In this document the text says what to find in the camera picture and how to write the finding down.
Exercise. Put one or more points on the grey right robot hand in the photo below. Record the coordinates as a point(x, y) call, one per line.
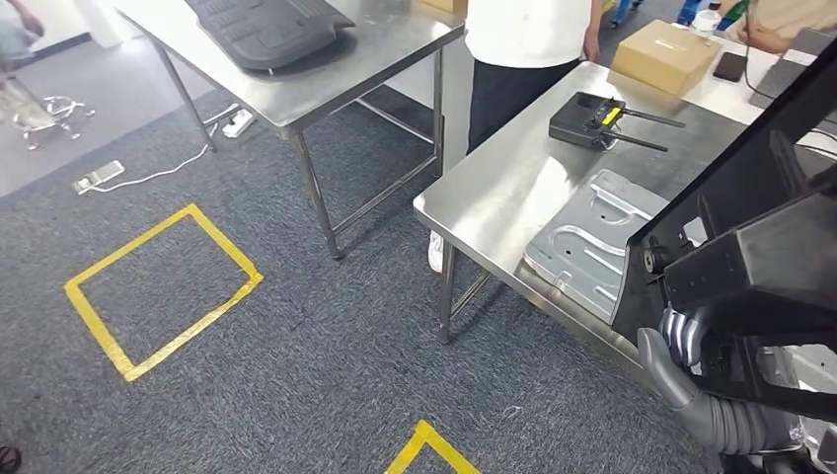
point(660, 373)

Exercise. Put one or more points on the long black plastic frame part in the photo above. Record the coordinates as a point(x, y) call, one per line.
point(752, 261)

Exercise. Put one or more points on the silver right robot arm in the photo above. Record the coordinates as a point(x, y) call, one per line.
point(745, 428)

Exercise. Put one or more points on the steel workbench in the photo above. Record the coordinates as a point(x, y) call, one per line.
point(523, 183)

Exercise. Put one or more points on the stamped metal plate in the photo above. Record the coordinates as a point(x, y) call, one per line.
point(588, 248)

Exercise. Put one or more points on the black remote controller with antennas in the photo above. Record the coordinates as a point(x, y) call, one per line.
point(575, 124)

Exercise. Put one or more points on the white desk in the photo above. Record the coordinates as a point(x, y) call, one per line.
point(719, 98)

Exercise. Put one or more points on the small black device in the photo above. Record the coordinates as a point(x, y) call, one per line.
point(729, 67)

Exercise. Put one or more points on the dark grey laptop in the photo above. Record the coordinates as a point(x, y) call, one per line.
point(784, 72)

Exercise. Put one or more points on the person's hand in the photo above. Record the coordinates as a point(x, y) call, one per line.
point(591, 46)

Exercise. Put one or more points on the clear plastic bottle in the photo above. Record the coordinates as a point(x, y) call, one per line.
point(705, 23)

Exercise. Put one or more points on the person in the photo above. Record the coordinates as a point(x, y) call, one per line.
point(523, 39)
point(16, 39)
point(784, 19)

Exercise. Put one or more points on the steel table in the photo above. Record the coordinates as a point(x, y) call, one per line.
point(314, 78)

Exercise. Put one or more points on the white power strip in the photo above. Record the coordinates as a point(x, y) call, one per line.
point(237, 124)
point(98, 176)

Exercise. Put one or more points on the black moulded mat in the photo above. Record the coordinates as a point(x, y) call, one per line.
point(261, 33)

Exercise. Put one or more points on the chrome chair base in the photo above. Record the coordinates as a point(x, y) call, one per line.
point(59, 104)

